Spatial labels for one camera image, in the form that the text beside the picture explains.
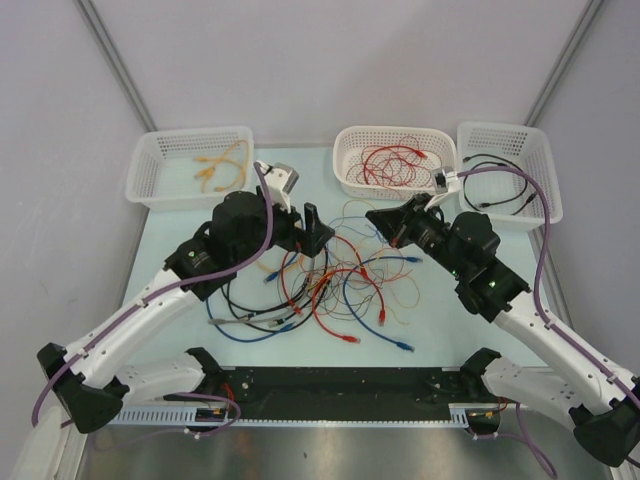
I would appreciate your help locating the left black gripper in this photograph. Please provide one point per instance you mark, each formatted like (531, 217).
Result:
(317, 232)

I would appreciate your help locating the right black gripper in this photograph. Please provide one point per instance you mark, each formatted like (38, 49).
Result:
(398, 224)

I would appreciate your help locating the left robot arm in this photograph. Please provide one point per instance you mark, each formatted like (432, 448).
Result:
(92, 378)

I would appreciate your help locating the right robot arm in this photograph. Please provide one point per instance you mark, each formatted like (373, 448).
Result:
(592, 396)

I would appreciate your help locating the middle white plastic basket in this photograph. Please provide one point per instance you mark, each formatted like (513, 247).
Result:
(390, 162)

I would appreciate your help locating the white plastic basket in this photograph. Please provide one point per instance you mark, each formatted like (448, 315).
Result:
(514, 172)
(190, 168)
(390, 162)

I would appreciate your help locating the right white plastic basket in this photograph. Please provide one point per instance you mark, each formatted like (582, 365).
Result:
(514, 172)

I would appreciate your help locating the left white plastic basket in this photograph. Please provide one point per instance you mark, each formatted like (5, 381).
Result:
(190, 168)

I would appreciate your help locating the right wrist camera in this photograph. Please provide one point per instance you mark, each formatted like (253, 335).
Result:
(446, 184)

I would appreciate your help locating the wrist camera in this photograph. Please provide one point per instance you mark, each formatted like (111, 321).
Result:
(280, 180)
(446, 184)

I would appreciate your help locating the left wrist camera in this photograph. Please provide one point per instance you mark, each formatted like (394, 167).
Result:
(280, 180)

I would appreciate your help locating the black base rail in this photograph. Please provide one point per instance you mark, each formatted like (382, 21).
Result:
(345, 394)

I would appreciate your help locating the white slotted cable duct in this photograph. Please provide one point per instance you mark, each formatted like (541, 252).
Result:
(208, 417)

